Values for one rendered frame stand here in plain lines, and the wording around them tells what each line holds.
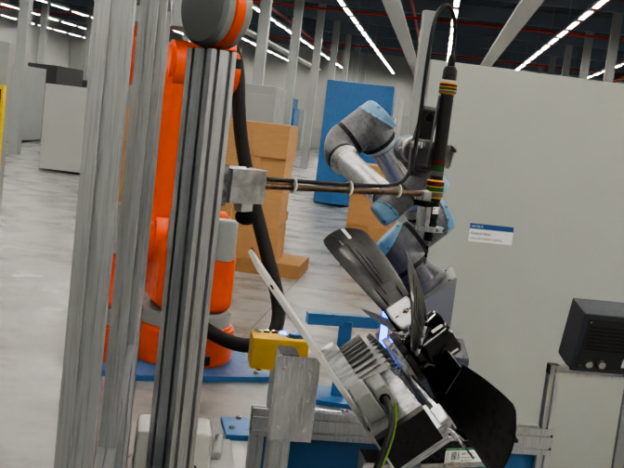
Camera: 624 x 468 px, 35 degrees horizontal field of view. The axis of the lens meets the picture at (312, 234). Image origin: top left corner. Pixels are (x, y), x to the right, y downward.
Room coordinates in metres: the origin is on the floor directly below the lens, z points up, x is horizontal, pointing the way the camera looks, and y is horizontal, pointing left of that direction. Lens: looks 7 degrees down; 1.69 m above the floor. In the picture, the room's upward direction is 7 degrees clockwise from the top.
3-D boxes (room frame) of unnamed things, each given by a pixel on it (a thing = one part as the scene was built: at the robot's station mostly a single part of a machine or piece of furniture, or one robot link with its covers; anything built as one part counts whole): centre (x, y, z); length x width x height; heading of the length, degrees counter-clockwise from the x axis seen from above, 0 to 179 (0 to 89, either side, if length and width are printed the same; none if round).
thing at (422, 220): (2.42, -0.28, 1.50); 0.09 x 0.07 x 0.10; 134
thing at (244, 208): (2.02, 0.14, 1.48); 0.05 x 0.04 x 0.05; 134
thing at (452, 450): (2.64, -0.43, 0.85); 0.22 x 0.17 x 0.07; 114
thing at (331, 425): (2.80, -0.33, 0.82); 0.90 x 0.04 x 0.08; 99
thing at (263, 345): (2.74, 0.06, 1.02); 0.16 x 0.10 x 0.11; 99
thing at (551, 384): (2.86, -0.76, 0.96); 0.03 x 0.03 x 0.20; 9
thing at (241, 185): (2.00, 0.17, 1.54); 0.10 x 0.07 x 0.08; 134
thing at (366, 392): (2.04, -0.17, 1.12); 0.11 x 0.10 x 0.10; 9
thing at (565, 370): (2.88, -0.86, 1.04); 0.24 x 0.03 x 0.03; 99
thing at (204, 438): (2.15, 0.26, 0.92); 0.17 x 0.16 x 0.11; 99
